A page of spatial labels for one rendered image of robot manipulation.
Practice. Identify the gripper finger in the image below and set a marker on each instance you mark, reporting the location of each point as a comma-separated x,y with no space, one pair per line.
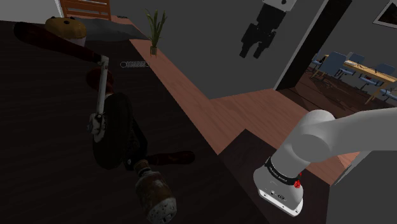
248,42
263,43

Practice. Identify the blue chair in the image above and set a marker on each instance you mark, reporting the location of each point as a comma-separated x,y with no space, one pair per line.
377,76
390,93
332,63
353,62

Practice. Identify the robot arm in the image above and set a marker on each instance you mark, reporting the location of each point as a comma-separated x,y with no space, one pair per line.
310,136

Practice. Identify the wooden chair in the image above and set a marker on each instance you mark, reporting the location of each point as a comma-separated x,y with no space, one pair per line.
85,8

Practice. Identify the dark wooden table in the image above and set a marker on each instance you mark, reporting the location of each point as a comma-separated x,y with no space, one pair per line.
46,139

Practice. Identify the dark red round object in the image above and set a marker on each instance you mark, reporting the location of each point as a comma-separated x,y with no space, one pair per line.
92,80

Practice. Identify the dark red stick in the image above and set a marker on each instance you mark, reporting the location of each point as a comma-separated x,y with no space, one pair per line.
173,157

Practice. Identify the framed wall picture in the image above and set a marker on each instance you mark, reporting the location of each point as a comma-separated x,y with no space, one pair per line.
387,15

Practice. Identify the light wooden dining table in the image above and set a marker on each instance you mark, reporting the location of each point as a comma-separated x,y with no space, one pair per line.
372,72

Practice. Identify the brown glass bottle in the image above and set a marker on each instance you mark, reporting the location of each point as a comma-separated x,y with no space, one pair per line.
155,192

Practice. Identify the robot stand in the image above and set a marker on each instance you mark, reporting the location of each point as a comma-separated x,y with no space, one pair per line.
242,161

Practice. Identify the green potted plant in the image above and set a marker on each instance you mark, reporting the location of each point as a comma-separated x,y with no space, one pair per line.
155,31

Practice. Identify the black bulky object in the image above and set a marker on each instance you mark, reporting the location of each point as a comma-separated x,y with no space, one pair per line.
122,136

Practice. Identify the dark red bat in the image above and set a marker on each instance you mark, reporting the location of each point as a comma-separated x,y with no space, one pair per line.
52,40

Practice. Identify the grey flat wedge-shaped object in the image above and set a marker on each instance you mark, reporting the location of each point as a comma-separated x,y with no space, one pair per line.
108,31

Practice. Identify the metal coil spring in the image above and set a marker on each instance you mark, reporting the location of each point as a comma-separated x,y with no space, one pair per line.
135,64

